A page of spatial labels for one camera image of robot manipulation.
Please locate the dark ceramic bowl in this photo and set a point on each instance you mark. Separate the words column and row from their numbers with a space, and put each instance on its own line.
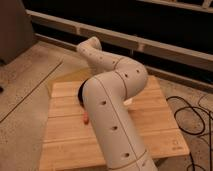
column 80, row 96

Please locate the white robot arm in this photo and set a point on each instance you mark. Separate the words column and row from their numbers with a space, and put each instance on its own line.
column 116, row 79

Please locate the white paper cup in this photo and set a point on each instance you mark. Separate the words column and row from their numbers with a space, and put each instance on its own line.
column 128, row 102

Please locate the wooden cutting board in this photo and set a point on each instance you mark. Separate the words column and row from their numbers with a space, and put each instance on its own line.
column 71, row 144

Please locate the grey cabinet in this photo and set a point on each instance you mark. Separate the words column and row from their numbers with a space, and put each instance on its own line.
column 16, row 31

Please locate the white metal rail frame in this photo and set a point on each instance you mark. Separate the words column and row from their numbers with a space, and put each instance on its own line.
column 170, row 33

